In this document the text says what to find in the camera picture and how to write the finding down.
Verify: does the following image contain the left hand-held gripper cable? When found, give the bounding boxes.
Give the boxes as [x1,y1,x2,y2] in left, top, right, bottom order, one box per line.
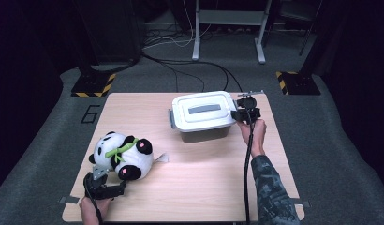
[84,179,104,225]

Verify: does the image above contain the person's right hand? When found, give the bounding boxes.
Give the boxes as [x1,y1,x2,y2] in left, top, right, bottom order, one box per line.
[237,118,268,158]

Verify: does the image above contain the clear plastic storage box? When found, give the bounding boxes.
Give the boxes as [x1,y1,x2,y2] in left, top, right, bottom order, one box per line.
[167,98,240,144]

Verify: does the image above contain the black yellow striped stand base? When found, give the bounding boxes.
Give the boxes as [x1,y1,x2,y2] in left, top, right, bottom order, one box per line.
[70,72,117,98]
[275,70,321,96]

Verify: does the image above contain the hand-held gripper cable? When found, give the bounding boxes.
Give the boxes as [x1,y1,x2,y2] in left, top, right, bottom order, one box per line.
[84,179,104,225]
[242,109,256,225]

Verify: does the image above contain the dark metal stand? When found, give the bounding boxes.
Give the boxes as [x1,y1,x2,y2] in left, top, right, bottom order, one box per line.
[280,0,324,57]

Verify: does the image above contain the black floor cable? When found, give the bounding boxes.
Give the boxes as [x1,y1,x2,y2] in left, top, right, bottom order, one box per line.
[140,51,244,94]

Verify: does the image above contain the white metal stand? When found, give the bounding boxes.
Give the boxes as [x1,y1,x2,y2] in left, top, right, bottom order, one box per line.
[192,0,273,65]

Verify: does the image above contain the white floor cables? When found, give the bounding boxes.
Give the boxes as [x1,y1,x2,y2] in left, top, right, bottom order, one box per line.
[142,0,213,50]

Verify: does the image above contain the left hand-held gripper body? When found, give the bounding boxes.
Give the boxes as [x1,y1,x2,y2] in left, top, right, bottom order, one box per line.
[82,165,119,201]

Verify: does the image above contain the person's left hand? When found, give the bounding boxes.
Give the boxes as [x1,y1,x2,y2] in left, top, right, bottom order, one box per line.
[79,196,113,225]

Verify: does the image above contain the right hand-held gripper cable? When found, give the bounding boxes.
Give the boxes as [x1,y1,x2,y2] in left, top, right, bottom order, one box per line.
[242,109,256,225]

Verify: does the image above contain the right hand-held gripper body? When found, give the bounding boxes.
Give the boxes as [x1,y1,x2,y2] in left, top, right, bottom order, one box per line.
[236,90,265,125]

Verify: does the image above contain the grey tape strip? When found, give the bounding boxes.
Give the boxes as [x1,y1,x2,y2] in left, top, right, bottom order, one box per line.
[291,198,311,208]
[58,195,81,204]

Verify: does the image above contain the white box lid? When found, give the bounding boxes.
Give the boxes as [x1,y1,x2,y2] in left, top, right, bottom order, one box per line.
[170,90,238,133]

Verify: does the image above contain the panda plush toy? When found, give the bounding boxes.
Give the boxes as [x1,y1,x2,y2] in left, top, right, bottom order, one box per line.
[88,130,170,182]

